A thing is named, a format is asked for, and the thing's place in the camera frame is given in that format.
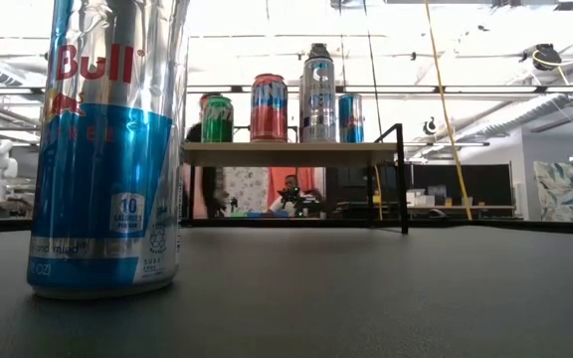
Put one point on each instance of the red Fanta can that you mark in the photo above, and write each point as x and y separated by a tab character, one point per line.
269	119

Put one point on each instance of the white Celsius can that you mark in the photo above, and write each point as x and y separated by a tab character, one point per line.
318	109

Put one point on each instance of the blue silver Red Bull can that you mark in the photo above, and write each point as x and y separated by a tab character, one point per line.
351	122
107	174

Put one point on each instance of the green Sprite can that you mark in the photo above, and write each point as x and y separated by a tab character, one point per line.
217	124

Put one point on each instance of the black background robot arm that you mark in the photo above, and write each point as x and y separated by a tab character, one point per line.
229	204
294	196

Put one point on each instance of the small wooden shelf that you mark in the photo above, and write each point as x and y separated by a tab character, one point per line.
291	154

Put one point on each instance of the white patterned panel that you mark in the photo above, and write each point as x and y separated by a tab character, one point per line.
247	186

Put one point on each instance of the grey round hanging reel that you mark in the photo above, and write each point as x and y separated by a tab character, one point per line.
320	51

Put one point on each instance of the white box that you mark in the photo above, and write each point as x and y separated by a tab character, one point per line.
423	200

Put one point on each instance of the black hook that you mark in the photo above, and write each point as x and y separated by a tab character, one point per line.
429	125

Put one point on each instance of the long wooden counter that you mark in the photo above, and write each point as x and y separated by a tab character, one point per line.
485	207

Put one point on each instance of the leaf patterned panel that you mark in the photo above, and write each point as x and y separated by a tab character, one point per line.
565	189

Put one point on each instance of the black round hanging reel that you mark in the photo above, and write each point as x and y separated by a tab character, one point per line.
545	57

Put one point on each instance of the black wall board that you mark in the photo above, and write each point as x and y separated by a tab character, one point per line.
480	184

